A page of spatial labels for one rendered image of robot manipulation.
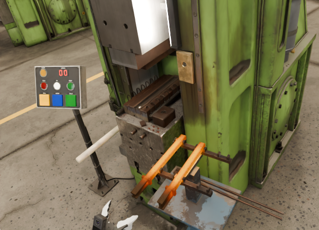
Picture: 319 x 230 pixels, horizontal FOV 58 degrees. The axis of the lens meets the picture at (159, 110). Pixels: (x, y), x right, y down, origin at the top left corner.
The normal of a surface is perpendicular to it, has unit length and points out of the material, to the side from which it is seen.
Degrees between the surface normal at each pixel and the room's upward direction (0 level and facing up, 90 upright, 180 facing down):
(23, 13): 90
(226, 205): 0
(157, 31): 90
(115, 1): 90
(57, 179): 0
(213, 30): 90
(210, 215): 0
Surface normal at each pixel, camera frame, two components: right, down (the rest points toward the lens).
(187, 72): -0.62, 0.53
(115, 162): -0.14, -0.80
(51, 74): -0.27, 0.11
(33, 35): 0.55, 0.43
